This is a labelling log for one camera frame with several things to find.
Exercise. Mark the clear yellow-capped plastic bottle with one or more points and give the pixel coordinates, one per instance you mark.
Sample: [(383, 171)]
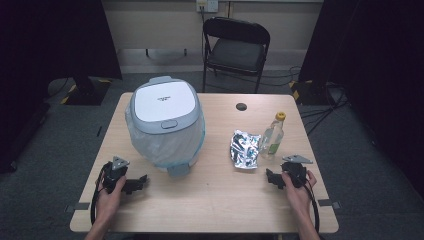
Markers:
[(271, 138)]

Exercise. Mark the crumpled silver foil wrapper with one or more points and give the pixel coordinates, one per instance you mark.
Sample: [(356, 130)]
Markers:
[(245, 150)]

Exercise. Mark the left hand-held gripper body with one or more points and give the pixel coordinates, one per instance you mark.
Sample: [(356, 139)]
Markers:
[(115, 175)]

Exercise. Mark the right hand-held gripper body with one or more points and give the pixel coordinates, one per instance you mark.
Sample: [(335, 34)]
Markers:
[(295, 171)]

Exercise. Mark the grey tape strip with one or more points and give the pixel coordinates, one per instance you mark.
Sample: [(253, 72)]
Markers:
[(328, 203), (78, 206)]

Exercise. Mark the person's left hand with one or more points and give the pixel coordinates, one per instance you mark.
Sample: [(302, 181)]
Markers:
[(109, 201)]

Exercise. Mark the person's right hand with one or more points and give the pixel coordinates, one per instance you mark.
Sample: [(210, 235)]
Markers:
[(298, 198)]

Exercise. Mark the black curtain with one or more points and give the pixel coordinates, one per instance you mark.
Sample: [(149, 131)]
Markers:
[(376, 66), (50, 36)]

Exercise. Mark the white wall outlet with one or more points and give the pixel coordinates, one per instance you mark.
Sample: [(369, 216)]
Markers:
[(207, 5)]

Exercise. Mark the black striped stand base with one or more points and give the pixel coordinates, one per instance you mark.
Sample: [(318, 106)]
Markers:
[(308, 95), (86, 95)]

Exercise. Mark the small black floor object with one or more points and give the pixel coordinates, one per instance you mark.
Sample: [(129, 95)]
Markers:
[(99, 131)]

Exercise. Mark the translucent trash bag liner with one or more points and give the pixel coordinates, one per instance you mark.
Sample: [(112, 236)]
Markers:
[(166, 146)]

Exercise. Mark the black folding chair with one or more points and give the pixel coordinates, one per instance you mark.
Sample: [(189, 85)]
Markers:
[(235, 50)]

